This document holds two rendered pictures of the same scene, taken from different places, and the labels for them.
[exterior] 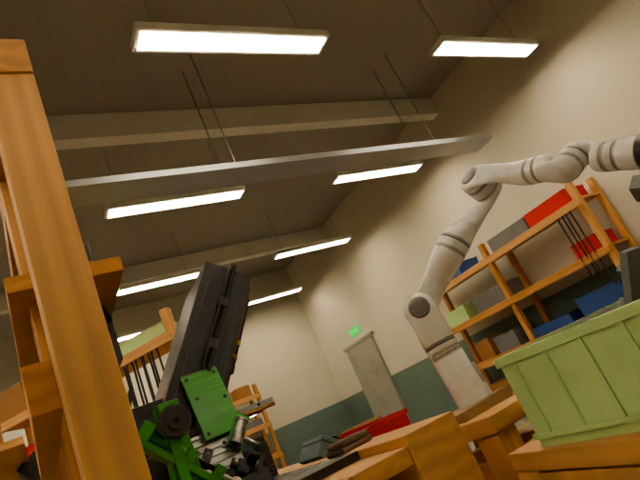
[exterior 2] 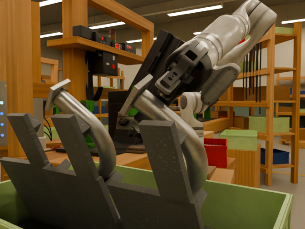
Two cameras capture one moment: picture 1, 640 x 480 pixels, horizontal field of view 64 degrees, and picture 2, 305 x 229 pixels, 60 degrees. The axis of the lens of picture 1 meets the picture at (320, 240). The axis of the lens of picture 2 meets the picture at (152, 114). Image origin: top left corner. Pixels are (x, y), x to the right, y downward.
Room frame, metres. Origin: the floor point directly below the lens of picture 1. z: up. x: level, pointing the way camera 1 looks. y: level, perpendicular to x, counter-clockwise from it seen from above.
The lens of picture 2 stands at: (0.81, -1.09, 1.15)
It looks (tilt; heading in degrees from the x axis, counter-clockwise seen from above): 2 degrees down; 62
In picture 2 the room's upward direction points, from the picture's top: straight up
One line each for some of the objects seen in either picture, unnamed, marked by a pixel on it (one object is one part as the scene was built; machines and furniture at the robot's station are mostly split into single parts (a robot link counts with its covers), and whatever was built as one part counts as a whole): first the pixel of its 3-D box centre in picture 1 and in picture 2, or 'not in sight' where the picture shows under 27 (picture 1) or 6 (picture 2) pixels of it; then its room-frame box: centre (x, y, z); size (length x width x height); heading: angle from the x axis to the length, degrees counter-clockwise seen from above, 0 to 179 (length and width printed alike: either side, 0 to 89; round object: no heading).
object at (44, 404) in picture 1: (45, 445); (96, 93); (1.39, 0.91, 1.23); 1.30 x 0.05 x 0.09; 34
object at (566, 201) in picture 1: (532, 316); not in sight; (6.87, -2.06, 1.10); 3.01 x 0.55 x 2.20; 35
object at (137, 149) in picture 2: (348, 443); (137, 149); (1.39, 0.15, 0.91); 0.10 x 0.08 x 0.03; 132
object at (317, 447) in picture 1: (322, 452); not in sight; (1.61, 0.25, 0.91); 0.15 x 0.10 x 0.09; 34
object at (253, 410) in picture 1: (213, 427); (155, 108); (1.72, 0.57, 1.11); 0.39 x 0.16 x 0.03; 124
